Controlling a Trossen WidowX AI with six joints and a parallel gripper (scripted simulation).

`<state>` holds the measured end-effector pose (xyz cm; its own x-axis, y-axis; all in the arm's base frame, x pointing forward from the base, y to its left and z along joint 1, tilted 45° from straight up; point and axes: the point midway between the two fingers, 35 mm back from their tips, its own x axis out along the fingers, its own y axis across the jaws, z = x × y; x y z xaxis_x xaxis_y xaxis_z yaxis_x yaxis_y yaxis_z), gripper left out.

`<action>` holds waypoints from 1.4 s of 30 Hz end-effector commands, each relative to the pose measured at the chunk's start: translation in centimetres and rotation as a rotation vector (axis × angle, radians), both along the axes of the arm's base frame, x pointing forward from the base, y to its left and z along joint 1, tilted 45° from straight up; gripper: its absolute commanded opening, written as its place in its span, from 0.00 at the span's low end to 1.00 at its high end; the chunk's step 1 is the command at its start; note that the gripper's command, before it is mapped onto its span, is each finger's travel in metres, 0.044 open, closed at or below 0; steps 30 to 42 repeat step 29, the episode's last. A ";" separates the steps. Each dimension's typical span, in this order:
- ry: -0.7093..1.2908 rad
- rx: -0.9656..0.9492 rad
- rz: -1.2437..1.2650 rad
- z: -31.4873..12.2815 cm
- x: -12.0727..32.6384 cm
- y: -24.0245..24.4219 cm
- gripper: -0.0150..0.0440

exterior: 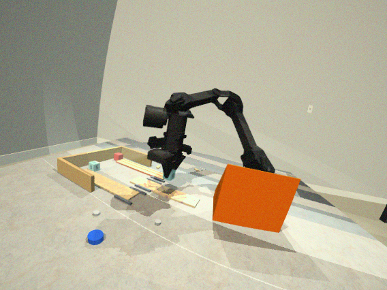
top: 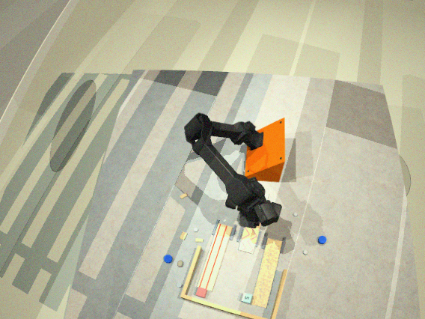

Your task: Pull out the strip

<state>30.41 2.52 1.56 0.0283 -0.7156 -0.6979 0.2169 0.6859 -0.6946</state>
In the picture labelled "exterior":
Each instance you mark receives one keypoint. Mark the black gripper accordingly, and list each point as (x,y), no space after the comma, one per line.
(172,156)

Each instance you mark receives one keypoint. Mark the teal cube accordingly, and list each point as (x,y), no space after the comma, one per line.
(171,175)

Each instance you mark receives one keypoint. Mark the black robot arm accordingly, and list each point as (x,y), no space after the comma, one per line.
(177,109)

